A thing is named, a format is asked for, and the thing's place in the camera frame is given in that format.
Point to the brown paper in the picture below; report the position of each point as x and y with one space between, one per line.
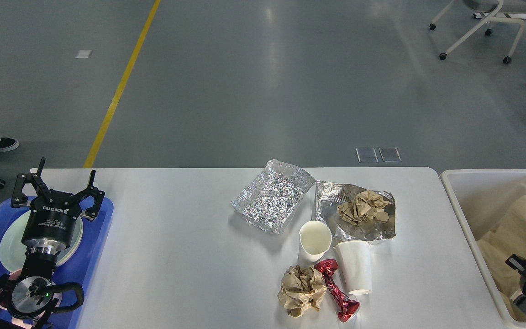
365 207

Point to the brown paper bag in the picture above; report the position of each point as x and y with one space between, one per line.
505 238

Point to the white paper cup upright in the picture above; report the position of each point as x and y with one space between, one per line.
315 239

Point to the pink ribbed mug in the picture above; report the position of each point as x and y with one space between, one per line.
14 274

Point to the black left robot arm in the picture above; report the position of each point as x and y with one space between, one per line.
41 261

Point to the white paper cup inverted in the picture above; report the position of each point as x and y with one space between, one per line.
356 265

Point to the beige plastic bin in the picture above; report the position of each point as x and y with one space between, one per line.
480 198

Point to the white rolling chair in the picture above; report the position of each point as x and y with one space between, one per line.
490 11

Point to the crumpled brown paper ball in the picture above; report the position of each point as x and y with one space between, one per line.
301 289

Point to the crumpled foil tray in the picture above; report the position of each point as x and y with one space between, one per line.
272 197

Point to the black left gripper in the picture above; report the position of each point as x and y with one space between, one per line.
52 224

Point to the mint green plate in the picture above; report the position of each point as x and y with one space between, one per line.
13 252

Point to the flat foil sheet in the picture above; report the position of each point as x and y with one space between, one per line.
329 195

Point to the blue plastic tray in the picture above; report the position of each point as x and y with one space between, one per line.
81 266

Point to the red foil wrapper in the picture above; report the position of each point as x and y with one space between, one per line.
347 307

